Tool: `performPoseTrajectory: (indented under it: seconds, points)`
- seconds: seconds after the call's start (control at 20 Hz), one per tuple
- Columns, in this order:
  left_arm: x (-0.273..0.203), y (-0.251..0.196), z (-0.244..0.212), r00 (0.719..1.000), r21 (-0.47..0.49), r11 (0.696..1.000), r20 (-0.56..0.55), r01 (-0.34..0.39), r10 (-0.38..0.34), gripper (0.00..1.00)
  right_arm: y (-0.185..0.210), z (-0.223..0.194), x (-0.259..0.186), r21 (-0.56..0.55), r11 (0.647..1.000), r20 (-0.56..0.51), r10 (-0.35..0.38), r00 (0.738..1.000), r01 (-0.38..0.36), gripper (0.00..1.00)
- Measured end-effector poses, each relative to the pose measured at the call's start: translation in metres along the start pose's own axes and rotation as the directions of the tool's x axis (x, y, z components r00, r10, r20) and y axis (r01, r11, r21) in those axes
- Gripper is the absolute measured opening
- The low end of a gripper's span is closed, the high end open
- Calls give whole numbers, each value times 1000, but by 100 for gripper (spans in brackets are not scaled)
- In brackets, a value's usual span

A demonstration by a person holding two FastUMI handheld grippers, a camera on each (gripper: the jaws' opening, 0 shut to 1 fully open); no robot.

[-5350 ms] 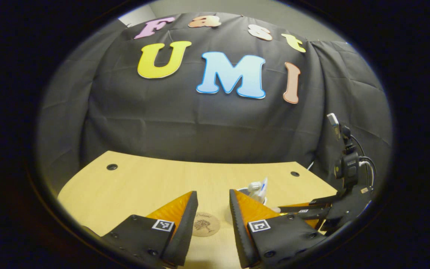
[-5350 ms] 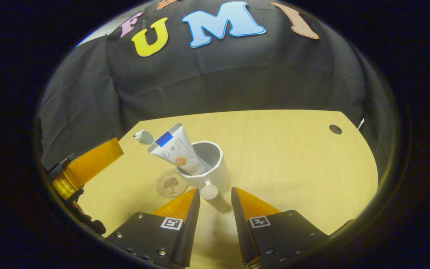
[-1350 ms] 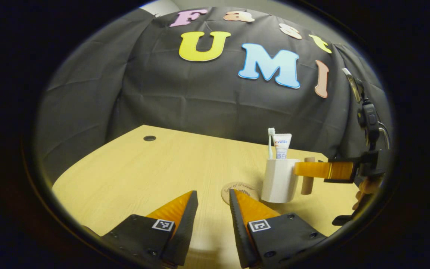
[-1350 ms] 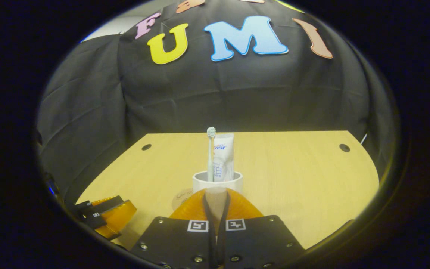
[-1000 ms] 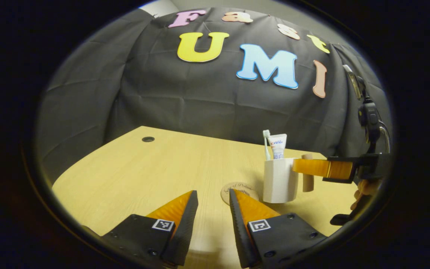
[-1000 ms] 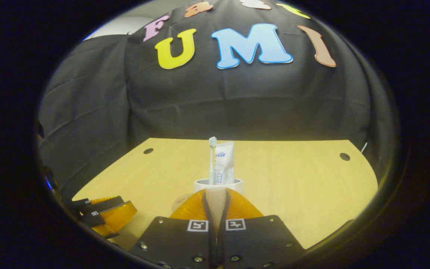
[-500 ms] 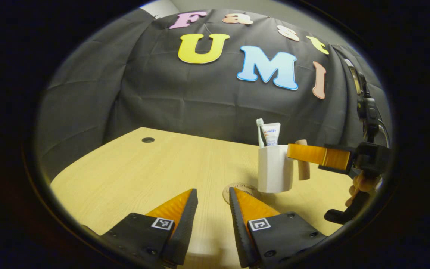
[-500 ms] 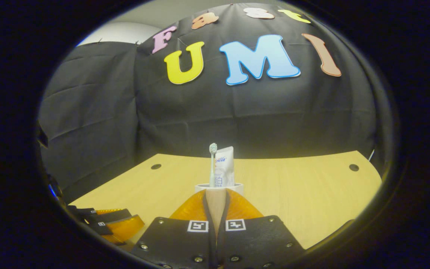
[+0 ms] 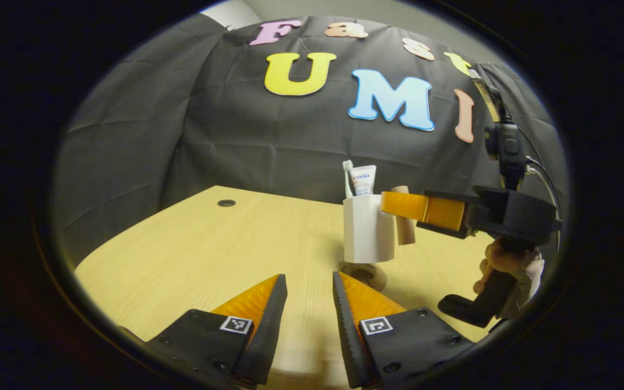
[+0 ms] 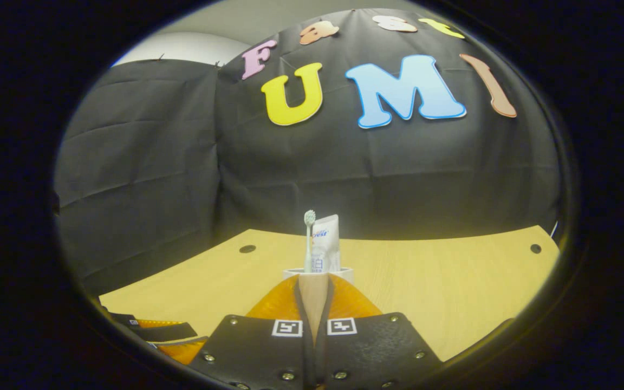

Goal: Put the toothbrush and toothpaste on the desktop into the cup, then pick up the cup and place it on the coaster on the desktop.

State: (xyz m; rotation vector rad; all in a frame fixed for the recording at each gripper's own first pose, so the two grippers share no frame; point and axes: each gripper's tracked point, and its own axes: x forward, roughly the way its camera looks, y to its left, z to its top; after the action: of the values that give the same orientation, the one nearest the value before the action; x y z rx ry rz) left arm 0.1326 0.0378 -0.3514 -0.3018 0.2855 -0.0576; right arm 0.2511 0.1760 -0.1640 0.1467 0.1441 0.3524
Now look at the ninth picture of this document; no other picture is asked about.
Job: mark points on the black backdrop cloth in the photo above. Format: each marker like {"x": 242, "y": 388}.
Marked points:
{"x": 236, "y": 146}

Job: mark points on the wooden desktop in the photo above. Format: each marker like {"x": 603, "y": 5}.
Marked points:
{"x": 182, "y": 254}

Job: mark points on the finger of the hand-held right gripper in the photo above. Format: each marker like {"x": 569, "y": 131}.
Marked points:
{"x": 404, "y": 206}

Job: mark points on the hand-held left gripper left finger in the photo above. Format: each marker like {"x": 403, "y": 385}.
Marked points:
{"x": 268, "y": 336}

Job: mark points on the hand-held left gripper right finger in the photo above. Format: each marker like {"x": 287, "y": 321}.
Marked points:
{"x": 347, "y": 341}

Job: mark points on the white cup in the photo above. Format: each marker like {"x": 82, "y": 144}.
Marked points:
{"x": 366, "y": 233}

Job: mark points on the black desk grommet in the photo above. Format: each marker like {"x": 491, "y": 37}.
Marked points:
{"x": 226, "y": 203}

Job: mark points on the round wooden coaster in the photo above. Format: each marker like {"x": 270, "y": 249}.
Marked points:
{"x": 363, "y": 273}

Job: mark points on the white toothbrush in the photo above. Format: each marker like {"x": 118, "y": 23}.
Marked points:
{"x": 348, "y": 173}

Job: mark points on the white toothpaste tube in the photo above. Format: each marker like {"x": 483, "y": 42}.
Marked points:
{"x": 363, "y": 181}

